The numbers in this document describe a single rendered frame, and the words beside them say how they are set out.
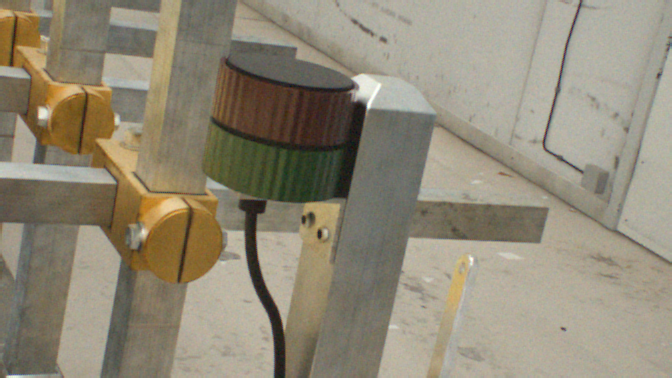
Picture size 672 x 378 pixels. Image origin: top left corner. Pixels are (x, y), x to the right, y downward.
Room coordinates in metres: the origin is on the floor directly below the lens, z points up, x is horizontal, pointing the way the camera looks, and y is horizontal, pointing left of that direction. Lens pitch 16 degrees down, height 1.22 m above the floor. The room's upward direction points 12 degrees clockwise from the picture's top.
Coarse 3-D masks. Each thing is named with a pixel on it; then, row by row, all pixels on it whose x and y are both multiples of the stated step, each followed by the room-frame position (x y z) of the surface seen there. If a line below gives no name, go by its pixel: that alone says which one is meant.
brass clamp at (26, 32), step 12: (0, 12) 1.19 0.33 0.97; (12, 12) 1.20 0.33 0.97; (24, 12) 1.20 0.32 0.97; (0, 24) 1.17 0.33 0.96; (12, 24) 1.18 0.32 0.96; (24, 24) 1.18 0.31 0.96; (36, 24) 1.21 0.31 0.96; (0, 36) 1.17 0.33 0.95; (12, 36) 1.18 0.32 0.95; (24, 36) 1.18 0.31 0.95; (36, 36) 1.19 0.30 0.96; (0, 48) 1.17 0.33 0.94; (12, 48) 1.19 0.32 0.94; (0, 60) 1.17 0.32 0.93; (12, 60) 1.18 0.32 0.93
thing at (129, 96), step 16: (0, 80) 1.00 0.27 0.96; (16, 80) 1.00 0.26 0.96; (112, 80) 1.06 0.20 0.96; (128, 80) 1.07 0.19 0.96; (0, 96) 1.00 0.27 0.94; (16, 96) 1.00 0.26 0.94; (112, 96) 1.04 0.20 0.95; (128, 96) 1.04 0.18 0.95; (144, 96) 1.05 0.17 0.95; (16, 112) 1.00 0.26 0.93; (128, 112) 1.05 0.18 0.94; (144, 112) 1.05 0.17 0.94
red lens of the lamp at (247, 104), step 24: (216, 96) 0.52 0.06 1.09; (240, 96) 0.51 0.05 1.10; (264, 96) 0.50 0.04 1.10; (288, 96) 0.50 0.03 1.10; (312, 96) 0.51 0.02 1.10; (336, 96) 0.51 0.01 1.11; (240, 120) 0.51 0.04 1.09; (264, 120) 0.50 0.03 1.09; (288, 120) 0.50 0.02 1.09; (312, 120) 0.51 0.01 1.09; (336, 120) 0.51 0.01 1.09; (312, 144) 0.51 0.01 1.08
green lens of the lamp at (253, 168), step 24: (216, 144) 0.51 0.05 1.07; (240, 144) 0.51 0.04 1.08; (264, 144) 0.50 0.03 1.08; (216, 168) 0.51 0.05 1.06; (240, 168) 0.51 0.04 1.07; (264, 168) 0.50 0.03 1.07; (288, 168) 0.50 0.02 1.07; (312, 168) 0.51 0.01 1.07; (336, 168) 0.52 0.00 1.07; (264, 192) 0.50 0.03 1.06; (288, 192) 0.50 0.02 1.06; (312, 192) 0.51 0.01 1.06; (336, 192) 0.53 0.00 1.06
